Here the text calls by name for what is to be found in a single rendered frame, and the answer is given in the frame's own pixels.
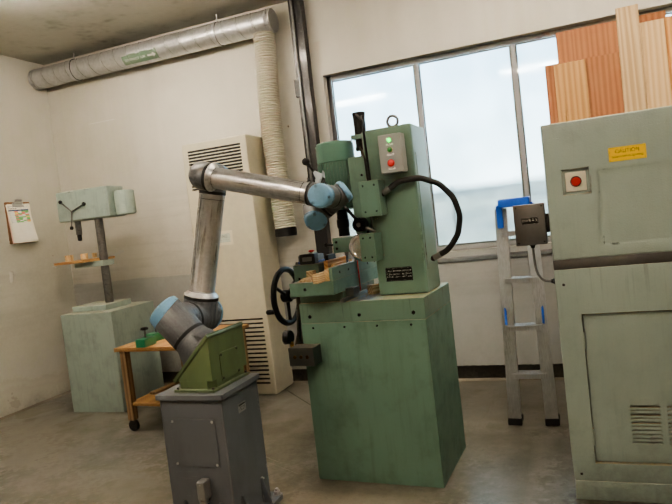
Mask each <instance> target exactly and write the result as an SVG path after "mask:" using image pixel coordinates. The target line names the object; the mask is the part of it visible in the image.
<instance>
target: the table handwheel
mask: <svg viewBox="0 0 672 504"><path fill-rule="evenodd" d="M284 272H287V273H289V274H290V275H291V277H292V278H293V282H292V283H294V282H295V279H294V270H293V269H291V268H290V267H286V266H285V267H281V268H280V269H278V270H277V272H276V273H275V275H274V277H273V280H272V284H271V304H272V309H273V312H274V314H275V316H276V318H277V320H278V321H279V322H280V323H281V324H283V325H285V326H290V325H292V324H294V323H295V322H296V321H297V318H296V317H297V315H296V313H297V311H296V310H295V313H294V315H293V317H292V316H291V309H290V302H292V301H293V299H296V297H291V295H290V288H289V290H281V289H279V288H278V287H277V284H278V280H279V278H280V276H281V275H282V274H283V273H284ZM277 291H278V292H279V293H280V298H281V300H282V302H286V305H287V311H288V319H289V320H286V319H284V318H283V316H282V315H281V313H280V311H279V308H278V304H277Z"/></svg>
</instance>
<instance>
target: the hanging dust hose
mask: <svg viewBox="0 0 672 504"><path fill-rule="evenodd" d="M274 34H275V33H273V32H272V31H258V32H255V33H253V41H254V42H253V43H254V48H255V49H254V51H255V52H254V53H255V58H256V59H255V60H256V61H255V63H256V64H255V65H256V70H257V71H256V75H257V76H256V77H257V85H258V86H257V87H258V88H257V90H258V91H257V92H258V100H259V101H258V105H259V106H258V107H259V110H260V111H259V115H260V116H259V117H260V120H261V121H260V122H261V123H260V125H261V126H260V127H261V130H262V131H261V132H262V133H261V134H262V136H261V137H263V138H262V140H263V141H262V142H263V143H262V144H263V147H264V148H263V149H264V151H263V152H264V154H265V155H264V157H265V158H264V159H265V162H266V163H265V164H266V165H265V166H266V169H267V170H266V171H267V173H266V174H268V175H267V176H273V177H280V178H286V179H289V177H288V176H289V175H288V172H287V171H288V170H287V169H288V168H287V165H286V164H287V163H286V159H287V158H285V157H286V155H285V154H286V153H284V152H285V148H284V147H285V146H284V141H283V140H284V139H283V137H284V136H283V135H284V134H283V131H282V130H283V129H282V128H283V127H282V124H281V123H282V121H281V120H282V119H281V118H282V117H281V112H280V111H281V109H280V108H281V107H280V106H281V105H280V102H279V101H280V100H279V99H280V97H279V96H280V95H279V94H280V93H279V89H280V88H279V85H278V84H279V83H278V82H279V80H278V79H279V78H278V74H279V73H278V65H277V64H278V63H277V55H276V54H277V50H276V49H277V48H276V45H275V44H276V42H275V41H276V40H275V35H274ZM270 200H271V202H270V203H272V204H271V205H272V207H271V208H273V209H272V210H273V211H272V213H273V214H272V215H274V216H273V218H274V219H273V220H275V221H274V222H275V223H274V225H275V226H274V227H276V228H275V235H276V237H284V236H292V235H297V227H296V225H295V224H296V223H295V220H294V219H295V218H293V217H295V216H294V213H293V212H294V211H293V208H292V207H293V206H292V205H293V204H292V202H289V201H283V200H277V199H272V198H271V199H270Z"/></svg>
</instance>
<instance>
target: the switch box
mask: <svg viewBox="0 0 672 504"><path fill-rule="evenodd" d="M387 138H391V142H387ZM387 143H393V145H389V146H386V144H387ZM378 146H379V155H380V164H381V173H382V174H393V173H400V172H407V171H408V166H407V157H406V148H405V138H404V133H400V132H398V133H392V134H386V135H381V136H378ZM388 147H392V148H393V151H392V152H391V153H394V155H391V156H387V154H389V152H388V151H387V148H388ZM390 159H392V160H394V162H395V164H394V166H392V167H395V168H396V169H392V170H389V168H391V167H390V166H388V164H387V163H388V160H390Z"/></svg>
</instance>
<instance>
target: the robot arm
mask: <svg viewBox="0 0 672 504"><path fill-rule="evenodd" d="M313 174H314V176H315V178H316V179H315V182H311V180H310V179H309V178H308V177H307V181H306V182H305V181H298V180H292V179H286V178H280V177H273V176H267V175H261V174H255V173H248V172H242V171H236V170H230V169H228V168H227V167H225V166H223V165H221V164H218V163H210V162H203V161H201V162H197V163H195V164H193V165H192V166H191V168H190V170H189V173H188V178H189V181H190V183H191V184H192V186H194V187H195V188H197V189H199V199H198V209H197V219H196V229H195V238H194V248H193V258H192V267H191V277H190V287H189V290H187V291H186V292H185V293H184V300H183V303H182V302H181V301H180V300H179V299H178V298H177V297H175V296H171V297H168V298H167V299H165V300H164V301H163V302H162V303H160V304H159V305H158V306H157V308H156V309H155V310H154V311H153V313H152V315H151V317H150V323H151V324H152V325H153V327H154V329H156V330H157V331H158V332H159V333H160V334H161V335H162V336H163V337H164V339H165V340H166V341H167V342H168V343H169V344H170V345H171V346H172V347H173V348H174V349H175V350H176V351H177V352H178V353H179V356H180V358H181V360H182V362H183V365H184V364H185V363H186V361H187V360H188V358H189V357H190V356H191V354H192V353H193V351H194V350H195V349H196V347H197V346H198V344H199V343H200V342H201V340H202V339H203V337H204V336H205V335H206V334H209V333H211V332H214V330H213V329H215V328H216V327H218V326H219V324H220V323H221V321H222V319H223V307H222V305H221V303H220V302H219V296H218V294H217V293H216V292H215V286H216V277H217V267H218V258H219V248H220V239H221V230H222V220H223V211H224V202H225V197H226V191H231V192H237V193H243V194H248V195H254V196H260V197H266V198H272V199H277V200H283V201H289V202H295V203H301V204H302V206H303V214H304V222H305V225H306V226H307V227H308V228H309V229H311V230H315V231H317V230H321V229H323V228H324V227H325V226H326V224H327V221H328V219H329V218H330V217H332V216H333V215H334V214H335V213H336V212H338V211H339V210H340V209H341V208H342V207H344V206H345V205H346V204H347V203H348V202H350V201H351V200H352V199H353V195H352V193H351V192H350V190H349V189H348V188H347V186H346V185H345V184H344V183H343V182H341V181H338V182H336V184H334V185H328V184H325V173H324V171H323V170H322V172H321V173H319V172H317V171H314V172H313ZM308 180H309V181H308Z"/></svg>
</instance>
